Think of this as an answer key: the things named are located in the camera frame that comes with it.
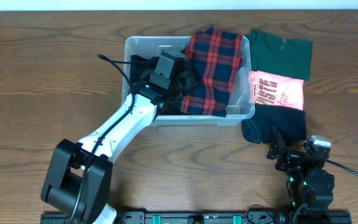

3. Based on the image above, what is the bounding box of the pink printed t-shirt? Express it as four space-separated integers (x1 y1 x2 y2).
250 71 304 110

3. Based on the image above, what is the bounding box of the red navy plaid garment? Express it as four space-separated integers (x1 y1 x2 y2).
180 27 244 117

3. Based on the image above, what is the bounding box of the dark teal folded garment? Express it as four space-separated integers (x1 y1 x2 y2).
241 104 306 146

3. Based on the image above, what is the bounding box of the clear plastic storage bin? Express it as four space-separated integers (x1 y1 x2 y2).
124 36 255 126

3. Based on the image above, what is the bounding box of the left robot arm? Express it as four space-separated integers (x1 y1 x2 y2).
40 57 197 223

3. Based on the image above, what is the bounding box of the black garment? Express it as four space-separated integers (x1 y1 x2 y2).
130 55 186 116

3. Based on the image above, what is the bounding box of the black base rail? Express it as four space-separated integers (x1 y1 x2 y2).
40 210 353 224

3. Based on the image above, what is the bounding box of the black camera cable left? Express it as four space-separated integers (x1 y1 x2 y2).
66 54 155 224

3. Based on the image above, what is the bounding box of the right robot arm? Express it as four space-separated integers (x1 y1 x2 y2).
267 126 334 210

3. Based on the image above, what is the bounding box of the green t-shirt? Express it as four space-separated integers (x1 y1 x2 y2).
246 30 313 81

